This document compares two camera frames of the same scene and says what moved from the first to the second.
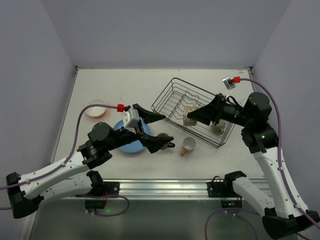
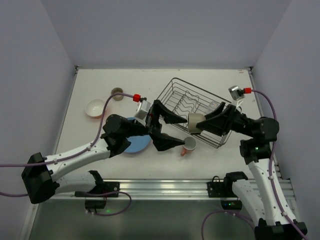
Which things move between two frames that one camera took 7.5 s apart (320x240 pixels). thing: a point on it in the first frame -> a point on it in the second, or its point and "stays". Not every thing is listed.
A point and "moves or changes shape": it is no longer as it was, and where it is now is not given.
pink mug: (188, 143) stays
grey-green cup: (219, 128) moves or changes shape
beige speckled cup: (188, 121) -> (117, 90)
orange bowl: (96, 112) stays
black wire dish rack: (171, 103) stays
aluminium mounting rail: (168, 189) stays
